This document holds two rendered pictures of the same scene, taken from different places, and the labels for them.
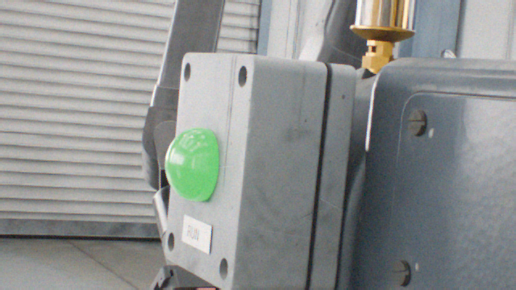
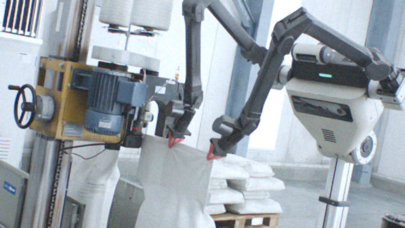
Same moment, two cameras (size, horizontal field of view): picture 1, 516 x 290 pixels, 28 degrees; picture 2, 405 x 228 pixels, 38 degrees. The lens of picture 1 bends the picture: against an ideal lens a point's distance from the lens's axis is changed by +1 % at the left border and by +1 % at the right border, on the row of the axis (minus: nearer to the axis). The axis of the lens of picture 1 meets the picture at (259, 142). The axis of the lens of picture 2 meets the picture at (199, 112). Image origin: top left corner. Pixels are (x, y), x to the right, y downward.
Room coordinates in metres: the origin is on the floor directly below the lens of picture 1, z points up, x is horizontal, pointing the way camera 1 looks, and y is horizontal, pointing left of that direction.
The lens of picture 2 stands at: (3.11, -0.72, 1.35)
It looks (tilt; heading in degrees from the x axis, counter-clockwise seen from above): 3 degrees down; 163
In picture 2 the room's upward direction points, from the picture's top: 10 degrees clockwise
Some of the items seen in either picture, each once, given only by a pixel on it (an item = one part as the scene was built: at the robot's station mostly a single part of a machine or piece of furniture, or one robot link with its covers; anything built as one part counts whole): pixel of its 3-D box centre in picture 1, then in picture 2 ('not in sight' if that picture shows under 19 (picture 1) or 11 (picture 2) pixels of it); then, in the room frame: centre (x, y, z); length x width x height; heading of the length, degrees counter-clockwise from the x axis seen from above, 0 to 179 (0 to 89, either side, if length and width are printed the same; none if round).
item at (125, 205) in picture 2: not in sight; (113, 213); (-0.14, -0.13, 0.54); 1.05 x 0.02 x 0.41; 25
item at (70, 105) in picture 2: not in sight; (81, 100); (0.56, -0.47, 1.18); 0.34 x 0.25 x 0.31; 115
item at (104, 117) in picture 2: not in sight; (106, 102); (0.79, -0.40, 1.21); 0.15 x 0.15 x 0.25
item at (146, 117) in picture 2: not in sight; (146, 120); (0.59, -0.19, 1.14); 0.05 x 0.04 x 0.16; 115
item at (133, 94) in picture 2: not in sight; (131, 96); (0.86, -0.32, 1.25); 0.10 x 0.08 x 0.12; 140
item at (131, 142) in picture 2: not in sight; (129, 140); (0.55, -0.24, 1.04); 0.08 x 0.06 x 0.05; 115
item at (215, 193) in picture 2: not in sight; (207, 193); (-2.11, 1.09, 0.32); 0.66 x 0.43 x 0.15; 117
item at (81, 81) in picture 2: not in sight; (90, 81); (0.73, -0.46, 1.27); 0.12 x 0.09 x 0.09; 115
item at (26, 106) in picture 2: not in sight; (24, 106); (0.69, -0.70, 1.13); 0.18 x 0.11 x 0.18; 25
